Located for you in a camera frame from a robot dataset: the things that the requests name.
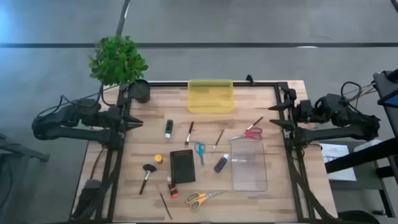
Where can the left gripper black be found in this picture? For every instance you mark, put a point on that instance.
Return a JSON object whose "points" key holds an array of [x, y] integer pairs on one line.
{"points": [[116, 119]]}

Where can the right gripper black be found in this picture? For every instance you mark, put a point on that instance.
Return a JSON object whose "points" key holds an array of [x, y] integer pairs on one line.
{"points": [[303, 110]]}

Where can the green paint tube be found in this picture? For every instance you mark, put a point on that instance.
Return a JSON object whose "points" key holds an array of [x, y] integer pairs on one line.
{"points": [[168, 126]]}

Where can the red scissors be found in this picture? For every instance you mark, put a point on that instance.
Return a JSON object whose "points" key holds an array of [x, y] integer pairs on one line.
{"points": [[245, 135]]}

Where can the yellow paint bottle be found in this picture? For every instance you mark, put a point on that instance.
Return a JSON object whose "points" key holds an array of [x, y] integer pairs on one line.
{"points": [[159, 159]]}

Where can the large round black brush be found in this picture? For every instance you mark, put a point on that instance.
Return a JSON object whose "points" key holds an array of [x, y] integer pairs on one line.
{"points": [[149, 168]]}

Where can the thin paintbrush silver ferrule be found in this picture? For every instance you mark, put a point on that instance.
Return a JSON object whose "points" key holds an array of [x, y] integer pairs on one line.
{"points": [[219, 138]]}

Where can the blue scissors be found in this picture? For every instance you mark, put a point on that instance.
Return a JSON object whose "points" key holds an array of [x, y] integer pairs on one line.
{"points": [[201, 155]]}

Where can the purple paint bottle white cap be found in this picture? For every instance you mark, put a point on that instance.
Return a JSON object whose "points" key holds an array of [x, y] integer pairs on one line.
{"points": [[220, 165]]}

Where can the thin dark paintbrush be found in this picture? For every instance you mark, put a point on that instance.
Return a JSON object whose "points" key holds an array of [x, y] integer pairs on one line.
{"points": [[165, 205]]}

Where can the yellow scissors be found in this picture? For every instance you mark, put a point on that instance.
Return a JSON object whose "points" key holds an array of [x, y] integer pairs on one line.
{"points": [[205, 196]]}

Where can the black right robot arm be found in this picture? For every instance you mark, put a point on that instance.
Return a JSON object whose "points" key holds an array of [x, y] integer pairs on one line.
{"points": [[342, 132]]}

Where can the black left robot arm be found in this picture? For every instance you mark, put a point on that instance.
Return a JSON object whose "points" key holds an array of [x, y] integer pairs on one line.
{"points": [[62, 132]]}

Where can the orange paint tube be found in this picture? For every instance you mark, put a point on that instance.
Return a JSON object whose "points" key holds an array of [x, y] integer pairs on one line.
{"points": [[172, 189]]}

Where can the white paper sheet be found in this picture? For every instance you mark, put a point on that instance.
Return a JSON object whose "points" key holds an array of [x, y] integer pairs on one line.
{"points": [[334, 151]]}

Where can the black slotted plastic basket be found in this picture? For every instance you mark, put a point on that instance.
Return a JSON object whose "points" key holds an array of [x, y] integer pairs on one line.
{"points": [[182, 166]]}

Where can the green plant in black pot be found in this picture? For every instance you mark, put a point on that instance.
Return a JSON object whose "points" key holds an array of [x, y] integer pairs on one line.
{"points": [[116, 59]]}

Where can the clear plastic bin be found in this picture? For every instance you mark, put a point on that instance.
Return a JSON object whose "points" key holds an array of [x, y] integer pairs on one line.
{"points": [[248, 174]]}

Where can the yellow translucent plastic bin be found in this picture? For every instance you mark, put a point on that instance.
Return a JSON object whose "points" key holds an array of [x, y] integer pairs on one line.
{"points": [[211, 99]]}

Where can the white box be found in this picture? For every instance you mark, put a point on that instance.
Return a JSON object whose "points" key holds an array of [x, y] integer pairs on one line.
{"points": [[368, 144]]}

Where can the black equipment stand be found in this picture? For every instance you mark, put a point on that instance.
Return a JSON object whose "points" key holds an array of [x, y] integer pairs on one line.
{"points": [[385, 90]]}

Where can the black tripod leg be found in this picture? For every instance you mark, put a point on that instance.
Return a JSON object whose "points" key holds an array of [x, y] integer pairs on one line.
{"points": [[21, 151]]}

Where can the black round stool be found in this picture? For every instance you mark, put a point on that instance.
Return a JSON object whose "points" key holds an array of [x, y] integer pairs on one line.
{"points": [[357, 217]]}

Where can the small black clamp mount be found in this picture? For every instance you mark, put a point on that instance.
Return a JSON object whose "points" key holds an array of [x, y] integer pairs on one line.
{"points": [[249, 79]]}

